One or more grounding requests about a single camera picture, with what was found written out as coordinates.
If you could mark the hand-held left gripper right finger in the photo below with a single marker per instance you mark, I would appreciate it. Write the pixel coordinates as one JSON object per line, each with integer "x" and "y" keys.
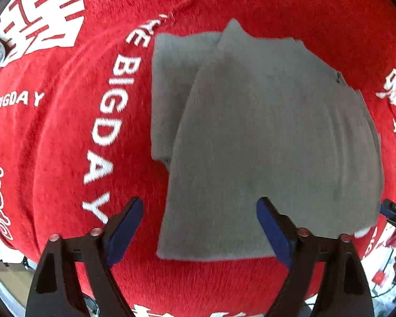
{"x": 277, "y": 231}

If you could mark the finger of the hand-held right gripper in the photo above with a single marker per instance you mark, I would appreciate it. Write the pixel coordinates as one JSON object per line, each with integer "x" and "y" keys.
{"x": 394, "y": 213}

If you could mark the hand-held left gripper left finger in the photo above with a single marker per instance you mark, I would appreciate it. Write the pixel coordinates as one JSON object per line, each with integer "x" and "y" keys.
{"x": 125, "y": 228}

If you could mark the grey sweater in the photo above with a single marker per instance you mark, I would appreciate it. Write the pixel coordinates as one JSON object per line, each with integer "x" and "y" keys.
{"x": 267, "y": 138}

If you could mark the red printed blanket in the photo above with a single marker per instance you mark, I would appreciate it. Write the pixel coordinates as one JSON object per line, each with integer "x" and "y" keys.
{"x": 52, "y": 138}

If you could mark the cardboard box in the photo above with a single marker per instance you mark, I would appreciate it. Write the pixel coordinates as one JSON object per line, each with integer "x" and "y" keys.
{"x": 8, "y": 280}

